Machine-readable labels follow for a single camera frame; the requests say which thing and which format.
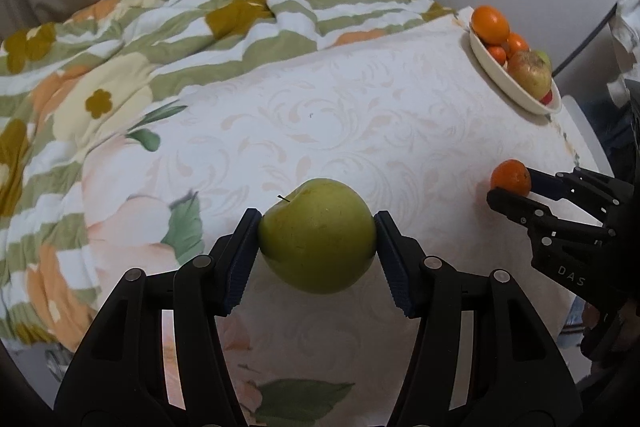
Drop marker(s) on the large green apple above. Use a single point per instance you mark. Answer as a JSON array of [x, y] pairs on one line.
[[317, 239]]

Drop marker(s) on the dark blue cloth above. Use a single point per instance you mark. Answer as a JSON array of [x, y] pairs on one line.
[[617, 127]]

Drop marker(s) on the small green apple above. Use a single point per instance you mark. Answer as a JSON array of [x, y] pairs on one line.
[[546, 59]]

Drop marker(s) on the cream plate with yellow print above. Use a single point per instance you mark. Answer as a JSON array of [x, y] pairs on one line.
[[500, 79]]

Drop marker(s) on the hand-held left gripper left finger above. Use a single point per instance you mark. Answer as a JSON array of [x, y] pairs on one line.
[[241, 257]]

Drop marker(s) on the red yellow apple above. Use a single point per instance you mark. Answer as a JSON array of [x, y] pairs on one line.
[[529, 74]]

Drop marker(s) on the green striped floral quilt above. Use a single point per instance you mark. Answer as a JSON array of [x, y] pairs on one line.
[[150, 57]]

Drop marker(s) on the red tomato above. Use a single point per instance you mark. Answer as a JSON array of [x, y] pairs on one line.
[[547, 97]]

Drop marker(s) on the white mattress edge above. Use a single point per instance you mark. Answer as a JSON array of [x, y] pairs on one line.
[[585, 127]]

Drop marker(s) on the white patterned cloth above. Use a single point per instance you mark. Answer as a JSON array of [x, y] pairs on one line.
[[629, 12]]

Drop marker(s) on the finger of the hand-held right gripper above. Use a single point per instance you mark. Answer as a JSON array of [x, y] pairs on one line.
[[575, 187], [550, 219]]

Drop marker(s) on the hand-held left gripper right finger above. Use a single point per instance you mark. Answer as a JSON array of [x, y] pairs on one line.
[[395, 267]]

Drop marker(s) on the orange mandarin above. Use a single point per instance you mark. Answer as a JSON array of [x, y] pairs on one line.
[[517, 44], [509, 177], [490, 24], [496, 54]]

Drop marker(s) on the white floral bed sheet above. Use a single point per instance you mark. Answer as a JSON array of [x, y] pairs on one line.
[[375, 122]]

